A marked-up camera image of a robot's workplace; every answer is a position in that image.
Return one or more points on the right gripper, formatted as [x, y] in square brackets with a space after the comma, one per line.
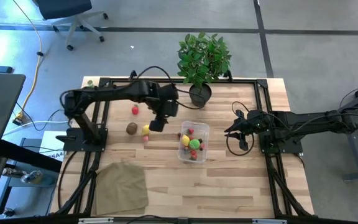
[259, 123]

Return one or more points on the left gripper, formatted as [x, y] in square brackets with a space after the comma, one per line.
[166, 102]

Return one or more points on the clear plastic tub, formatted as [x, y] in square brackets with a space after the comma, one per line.
[204, 126]

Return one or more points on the yellow plastic lemon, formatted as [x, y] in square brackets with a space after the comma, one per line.
[145, 130]
[185, 140]

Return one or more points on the pink lumpy fruit piece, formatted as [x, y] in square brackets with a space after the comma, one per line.
[202, 146]
[145, 138]

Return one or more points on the red plastic strawberry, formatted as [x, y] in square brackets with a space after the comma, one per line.
[135, 109]
[194, 157]
[193, 152]
[190, 130]

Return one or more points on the green round toy vegetable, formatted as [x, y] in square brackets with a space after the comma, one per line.
[194, 144]

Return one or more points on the artificial plant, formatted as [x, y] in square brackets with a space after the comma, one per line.
[204, 59]

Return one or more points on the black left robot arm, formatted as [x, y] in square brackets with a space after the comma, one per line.
[104, 93]

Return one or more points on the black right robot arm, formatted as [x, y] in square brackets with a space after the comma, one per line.
[306, 121]

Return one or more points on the brown kiwi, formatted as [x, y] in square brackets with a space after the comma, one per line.
[131, 128]

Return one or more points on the small green leaf sprig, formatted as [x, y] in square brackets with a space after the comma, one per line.
[90, 82]

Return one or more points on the olive cloth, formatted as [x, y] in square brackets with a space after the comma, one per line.
[121, 189]

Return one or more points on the white labelled box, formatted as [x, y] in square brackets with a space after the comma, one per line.
[53, 146]

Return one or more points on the dark metal table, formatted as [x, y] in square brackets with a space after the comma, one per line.
[353, 168]

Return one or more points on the office chair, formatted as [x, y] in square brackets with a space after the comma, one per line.
[64, 7]

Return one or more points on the clear bottle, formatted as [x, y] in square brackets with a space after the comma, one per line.
[11, 172]
[31, 176]

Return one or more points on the black crossbar with silver brackets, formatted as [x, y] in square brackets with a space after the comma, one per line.
[42, 220]

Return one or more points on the black frame clamp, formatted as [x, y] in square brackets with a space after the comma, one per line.
[132, 74]
[228, 75]

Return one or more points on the black aluminium frame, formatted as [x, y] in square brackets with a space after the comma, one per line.
[247, 81]

